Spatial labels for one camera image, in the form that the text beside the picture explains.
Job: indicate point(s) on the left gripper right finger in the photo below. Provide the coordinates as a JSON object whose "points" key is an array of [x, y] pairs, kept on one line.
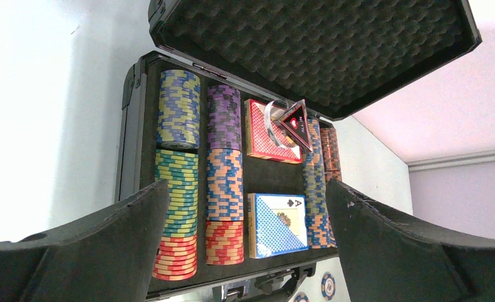
{"points": [[389, 255]]}

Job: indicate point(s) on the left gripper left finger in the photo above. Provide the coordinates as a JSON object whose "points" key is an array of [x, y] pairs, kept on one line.
{"points": [[105, 256]]}

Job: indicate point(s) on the triangular dealer button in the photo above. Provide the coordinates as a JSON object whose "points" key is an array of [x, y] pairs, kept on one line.
{"points": [[294, 122]]}

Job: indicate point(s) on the red playing card box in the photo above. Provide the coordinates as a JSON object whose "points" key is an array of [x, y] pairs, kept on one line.
{"points": [[258, 144]]}

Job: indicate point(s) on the clear round disc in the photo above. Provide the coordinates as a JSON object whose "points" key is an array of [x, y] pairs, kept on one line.
{"points": [[273, 126]]}

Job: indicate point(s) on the black poker set case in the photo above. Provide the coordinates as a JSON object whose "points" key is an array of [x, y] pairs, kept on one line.
{"points": [[339, 56]]}

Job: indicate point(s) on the poker chip middle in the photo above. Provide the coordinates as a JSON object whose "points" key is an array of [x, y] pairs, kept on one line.
{"points": [[327, 286]]}

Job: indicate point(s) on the left red chip stack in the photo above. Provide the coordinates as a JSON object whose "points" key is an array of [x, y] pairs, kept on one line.
{"points": [[176, 259]]}

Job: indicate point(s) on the red chip stack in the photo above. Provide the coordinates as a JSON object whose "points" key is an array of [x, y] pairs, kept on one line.
{"points": [[224, 243], [176, 259]]}

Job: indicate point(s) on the right blue tan chip stack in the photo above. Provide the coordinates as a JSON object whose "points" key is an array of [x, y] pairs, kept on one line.
{"points": [[319, 231]]}

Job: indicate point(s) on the poker chip near disc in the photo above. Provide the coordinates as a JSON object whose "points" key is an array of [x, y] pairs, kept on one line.
{"points": [[301, 297]]}

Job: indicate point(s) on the blue playing card box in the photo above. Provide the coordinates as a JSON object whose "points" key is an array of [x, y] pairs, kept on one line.
{"points": [[276, 224]]}

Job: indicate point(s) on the teal green chip stack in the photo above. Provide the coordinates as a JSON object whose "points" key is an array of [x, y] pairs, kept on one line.
{"points": [[180, 170]]}

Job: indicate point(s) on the brown chip stack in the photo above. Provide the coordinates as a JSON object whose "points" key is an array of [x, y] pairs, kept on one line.
{"points": [[331, 156]]}

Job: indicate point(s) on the orange blue chip stack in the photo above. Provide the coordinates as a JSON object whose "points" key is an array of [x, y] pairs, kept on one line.
{"points": [[224, 195]]}

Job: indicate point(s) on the purple chip stack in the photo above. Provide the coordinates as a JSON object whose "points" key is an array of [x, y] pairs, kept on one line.
{"points": [[224, 121]]}

